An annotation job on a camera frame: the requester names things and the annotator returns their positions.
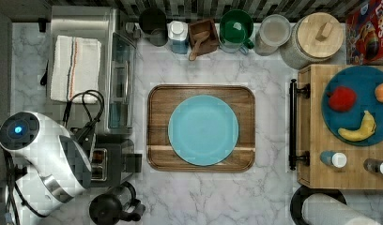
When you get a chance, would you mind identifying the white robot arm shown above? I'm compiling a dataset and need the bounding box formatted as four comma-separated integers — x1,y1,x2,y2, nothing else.
0,112,92,224

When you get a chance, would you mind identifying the wooden serving tray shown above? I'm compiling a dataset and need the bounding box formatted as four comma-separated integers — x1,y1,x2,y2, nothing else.
146,84,255,173

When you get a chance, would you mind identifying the light blue plate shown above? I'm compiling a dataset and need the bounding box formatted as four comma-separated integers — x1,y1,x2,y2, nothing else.
168,95,239,166

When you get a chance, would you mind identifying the wooden box with spoon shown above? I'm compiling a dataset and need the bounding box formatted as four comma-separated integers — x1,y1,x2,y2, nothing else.
188,19,219,61

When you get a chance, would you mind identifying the blue bottle white cap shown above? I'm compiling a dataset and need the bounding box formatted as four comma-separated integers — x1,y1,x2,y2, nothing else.
168,21,189,54

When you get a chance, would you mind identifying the black two-slot toaster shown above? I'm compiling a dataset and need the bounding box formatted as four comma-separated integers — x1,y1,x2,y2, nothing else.
90,140,142,188

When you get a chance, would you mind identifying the green mug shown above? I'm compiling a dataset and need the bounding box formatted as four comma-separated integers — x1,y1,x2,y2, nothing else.
220,9,254,54

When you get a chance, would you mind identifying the black cup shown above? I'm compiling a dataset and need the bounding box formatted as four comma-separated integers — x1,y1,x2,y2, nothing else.
139,7,168,47

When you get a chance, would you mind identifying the stainless toaster oven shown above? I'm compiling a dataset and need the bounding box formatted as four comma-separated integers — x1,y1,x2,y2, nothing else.
45,6,136,136

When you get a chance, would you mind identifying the black french press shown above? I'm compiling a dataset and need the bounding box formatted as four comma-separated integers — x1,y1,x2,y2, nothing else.
89,181,146,225

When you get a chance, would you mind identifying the clear lidded jar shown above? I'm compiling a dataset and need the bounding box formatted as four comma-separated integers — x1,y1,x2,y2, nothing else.
254,14,291,56

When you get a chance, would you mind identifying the white striped dish towel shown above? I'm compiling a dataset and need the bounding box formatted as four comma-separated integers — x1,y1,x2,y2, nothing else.
50,36,101,102

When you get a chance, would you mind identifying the canister with wooden lid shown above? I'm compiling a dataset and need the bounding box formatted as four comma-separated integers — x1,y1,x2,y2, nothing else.
280,12,345,69

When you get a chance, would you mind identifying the red apple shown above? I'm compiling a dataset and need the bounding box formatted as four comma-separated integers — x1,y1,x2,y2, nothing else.
327,86,357,113

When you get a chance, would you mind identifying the blue shaker white cap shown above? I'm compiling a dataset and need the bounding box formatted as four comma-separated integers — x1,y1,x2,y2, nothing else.
320,151,347,168

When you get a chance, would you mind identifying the dark blue round plate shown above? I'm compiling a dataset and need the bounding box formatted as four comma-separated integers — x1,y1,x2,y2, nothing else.
321,66,383,146

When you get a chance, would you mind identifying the yellow banana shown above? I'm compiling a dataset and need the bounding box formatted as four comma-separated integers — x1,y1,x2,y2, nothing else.
338,111,376,142

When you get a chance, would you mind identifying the dark shaker white cap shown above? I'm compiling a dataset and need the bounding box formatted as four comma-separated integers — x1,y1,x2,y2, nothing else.
363,158,383,176

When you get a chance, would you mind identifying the red cereal box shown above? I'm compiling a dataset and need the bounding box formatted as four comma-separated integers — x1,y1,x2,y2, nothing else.
345,0,383,66

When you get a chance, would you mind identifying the bamboo board black handle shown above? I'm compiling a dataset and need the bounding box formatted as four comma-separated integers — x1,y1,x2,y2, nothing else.
289,64,383,190

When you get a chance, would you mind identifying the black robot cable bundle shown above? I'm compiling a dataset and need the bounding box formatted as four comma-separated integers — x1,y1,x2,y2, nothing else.
1,89,105,225

